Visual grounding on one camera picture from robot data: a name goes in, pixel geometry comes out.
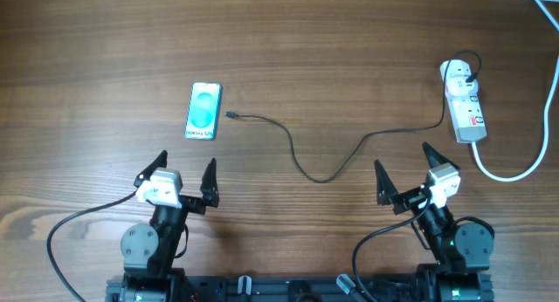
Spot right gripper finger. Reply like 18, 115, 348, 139
374, 160, 398, 205
422, 141, 459, 170

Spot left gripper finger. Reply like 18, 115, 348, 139
200, 158, 219, 208
134, 150, 168, 188

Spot black USB charging cable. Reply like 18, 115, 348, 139
224, 50, 483, 184

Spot turquoise screen smartphone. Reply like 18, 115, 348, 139
184, 82, 222, 141

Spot white power strip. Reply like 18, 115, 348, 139
440, 59, 487, 143

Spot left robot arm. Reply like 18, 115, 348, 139
106, 150, 219, 302

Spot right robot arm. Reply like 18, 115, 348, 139
366, 142, 495, 301

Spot white charger plug adapter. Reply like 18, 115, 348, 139
445, 76, 479, 99

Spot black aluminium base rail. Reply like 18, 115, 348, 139
105, 271, 495, 302

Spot white power strip cord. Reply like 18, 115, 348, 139
470, 54, 559, 183

